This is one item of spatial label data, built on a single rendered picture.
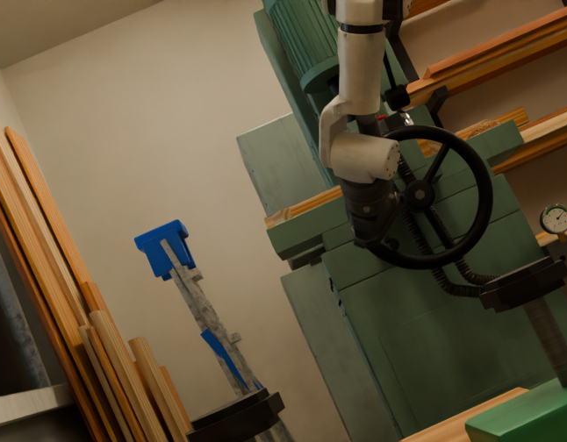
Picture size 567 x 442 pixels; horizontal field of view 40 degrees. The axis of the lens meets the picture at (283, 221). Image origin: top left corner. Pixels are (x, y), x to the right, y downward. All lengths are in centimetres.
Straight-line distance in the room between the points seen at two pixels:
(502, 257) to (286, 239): 47
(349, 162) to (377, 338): 56
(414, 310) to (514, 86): 299
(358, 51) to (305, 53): 73
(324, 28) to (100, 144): 272
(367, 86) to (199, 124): 323
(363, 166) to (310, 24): 73
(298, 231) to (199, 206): 260
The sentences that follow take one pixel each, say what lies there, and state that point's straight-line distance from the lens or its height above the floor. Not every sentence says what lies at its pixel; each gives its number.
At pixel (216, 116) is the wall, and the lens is 441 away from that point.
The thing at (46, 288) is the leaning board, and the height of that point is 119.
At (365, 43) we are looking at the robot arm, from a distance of 120.
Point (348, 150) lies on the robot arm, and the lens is 126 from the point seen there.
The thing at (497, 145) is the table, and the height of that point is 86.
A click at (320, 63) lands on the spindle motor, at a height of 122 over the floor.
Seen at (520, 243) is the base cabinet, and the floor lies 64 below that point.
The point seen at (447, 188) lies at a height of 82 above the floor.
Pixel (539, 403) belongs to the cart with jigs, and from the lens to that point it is 42.
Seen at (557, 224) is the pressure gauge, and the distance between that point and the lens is 173.
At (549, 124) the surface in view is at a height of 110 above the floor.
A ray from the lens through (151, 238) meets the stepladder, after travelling 254.
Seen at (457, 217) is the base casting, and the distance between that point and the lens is 175.
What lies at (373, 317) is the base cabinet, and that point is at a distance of 172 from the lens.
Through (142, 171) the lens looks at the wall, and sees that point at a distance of 439.
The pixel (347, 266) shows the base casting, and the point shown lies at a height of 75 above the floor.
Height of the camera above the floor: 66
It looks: 8 degrees up
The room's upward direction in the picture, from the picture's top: 24 degrees counter-clockwise
